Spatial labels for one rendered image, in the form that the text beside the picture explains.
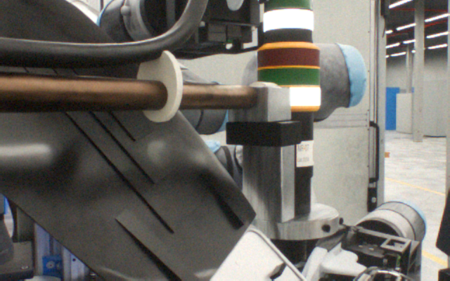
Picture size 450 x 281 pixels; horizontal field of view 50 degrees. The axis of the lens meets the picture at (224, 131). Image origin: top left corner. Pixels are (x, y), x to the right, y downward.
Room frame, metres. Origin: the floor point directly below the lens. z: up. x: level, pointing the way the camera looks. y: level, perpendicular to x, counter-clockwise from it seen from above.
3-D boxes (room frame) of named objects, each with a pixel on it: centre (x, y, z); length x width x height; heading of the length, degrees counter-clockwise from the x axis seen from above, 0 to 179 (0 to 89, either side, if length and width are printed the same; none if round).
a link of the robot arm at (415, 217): (0.70, -0.25, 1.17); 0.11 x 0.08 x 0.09; 148
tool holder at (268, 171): (0.33, -0.04, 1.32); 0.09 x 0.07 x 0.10; 146
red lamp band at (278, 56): (0.34, -0.04, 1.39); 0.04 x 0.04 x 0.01
